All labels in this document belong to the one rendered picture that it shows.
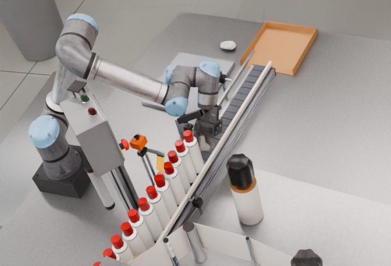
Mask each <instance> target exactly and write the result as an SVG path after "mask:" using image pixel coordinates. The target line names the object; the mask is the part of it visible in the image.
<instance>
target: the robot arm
mask: <svg viewBox="0 0 391 266"><path fill-rule="evenodd" d="M97 35H98V25H97V23H96V22H95V20H94V19H93V18H92V17H89V16H88V15H85V14H82V13H76V14H73V15H71V16H69V17H68V19H67V20H66V21H65V26H64V28H63V30H62V32H61V35H60V37H59V39H58V41H57V43H56V48H55V51H56V55H57V58H58V60H59V65H58V70H57V73H56V77H55V81H54V86H53V89H52V91H51V92H50V93H48V95H47V97H46V100H45V104H44V109H43V111H42V114H41V116H40V117H38V118H36V120H34V121H33V122H32V123H31V125H30V127H29V136H30V140H31V142H32V143H33V144H34V146H35V147H36V149H37V151H38V153H39V154H40V156H41V158H42V161H43V165H44V172H45V174H46V175H47V177H48V178H50V179H52V180H64V179H67V178H69V177H71V176H72V175H74V174H75V173H76V172H77V171H78V169H79V167H80V165H81V157H80V156H79V153H78V152H77V151H76V150H75V149H73V148H72V147H71V146H70V145H69V144H68V142H67V140H66V137H65V136H66V133H67V130H68V127H69V122H68V120H67V118H66V116H65V114H64V112H63V110H62V108H61V106H60V102H62V101H64V100H66V99H68V98H70V95H69V93H68V91H67V89H68V88H69V86H70V85H71V84H72V83H73V82H74V81H75V80H79V78H80V77H81V78H82V79H86V80H89V79H94V80H97V81H100V82H102V83H105V84H107V85H110V86H112V87H116V88H118V89H121V90H123V91H126V92H128V93H131V94H134V95H137V96H139V97H142V98H145V99H147V100H150V101H152V102H156V103H157V104H161V105H163V106H165V111H166V112H167V113H168V114H169V115H170V116H175V117H178V116H179V118H177V121H178V124H182V123H187V122H188V121H190V120H193V119H197V120H196V122H195V125H194V134H193V136H194V137H196V138H197V141H198V145H199V148H200V151H201V155H203V152H204V151H209V150H210V148H214V147H215V144H214V142H212V141H211V139H210V137H212V138H213V137H215V136H217V135H218V134H220V133H222V122H223V120H222V118H221V117H220V118H221V119H219V110H221V109H222V106H220V105H217V103H218V90H219V77H220V66H219V64H218V63H216V62H213V61H202V62H200V65H199V67H198V66H197V67H194V66H180V65H169V66H168V67H167V68H166V75H165V83H163V82H161V81H158V80H155V79H153V78H150V77H148V76H145V75H142V74H140V73H137V72H135V71H133V70H130V69H127V68H124V67H123V66H119V65H117V64H115V63H112V62H109V61H106V60H104V59H102V58H100V57H99V56H98V54H97V53H95V52H92V50H93V46H94V43H95V39H96V37H97ZM190 87H198V97H197V102H198V107H199V108H200V109H198V110H196V111H193V112H190V113H188V114H185V112H186V109H187V106H188V103H189V102H188V100H189V93H190Z"/></svg>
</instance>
